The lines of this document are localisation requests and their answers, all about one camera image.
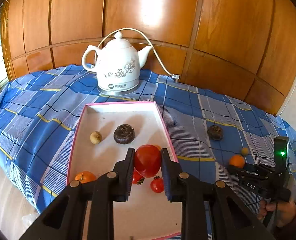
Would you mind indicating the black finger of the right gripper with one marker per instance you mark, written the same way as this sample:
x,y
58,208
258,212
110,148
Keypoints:
x,y
236,171
251,167

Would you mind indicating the yellow-green small fruit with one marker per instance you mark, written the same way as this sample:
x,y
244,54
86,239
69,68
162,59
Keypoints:
x,y
95,137
245,151

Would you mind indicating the white ceramic electric kettle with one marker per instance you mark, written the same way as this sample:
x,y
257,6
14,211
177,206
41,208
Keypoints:
x,y
117,65

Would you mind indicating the blue plaid tablecloth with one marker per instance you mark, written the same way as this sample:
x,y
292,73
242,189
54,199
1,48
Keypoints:
x,y
39,114

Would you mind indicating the red tomato with stem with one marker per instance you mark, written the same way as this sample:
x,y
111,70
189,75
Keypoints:
x,y
157,184

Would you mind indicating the white plastic bag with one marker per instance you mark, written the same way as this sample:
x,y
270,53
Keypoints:
x,y
29,219

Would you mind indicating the right hand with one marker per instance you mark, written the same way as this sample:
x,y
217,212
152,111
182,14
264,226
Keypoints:
x,y
286,212

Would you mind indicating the wooden wardrobe panels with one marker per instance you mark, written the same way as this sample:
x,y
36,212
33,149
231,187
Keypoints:
x,y
242,48

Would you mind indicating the pink white shallow box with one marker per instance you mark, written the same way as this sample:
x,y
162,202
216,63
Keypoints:
x,y
104,134

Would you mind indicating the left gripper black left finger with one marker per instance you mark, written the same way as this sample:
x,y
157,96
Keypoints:
x,y
86,205

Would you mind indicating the large orange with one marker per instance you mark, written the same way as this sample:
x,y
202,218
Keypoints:
x,y
237,161

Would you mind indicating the dark brown mangosteen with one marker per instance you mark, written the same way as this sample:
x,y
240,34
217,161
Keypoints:
x,y
215,133
124,134

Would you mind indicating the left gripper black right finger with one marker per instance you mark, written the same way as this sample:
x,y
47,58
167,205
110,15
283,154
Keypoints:
x,y
207,205

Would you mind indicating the orange mandarin with stem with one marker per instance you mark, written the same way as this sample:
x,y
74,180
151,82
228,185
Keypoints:
x,y
85,177

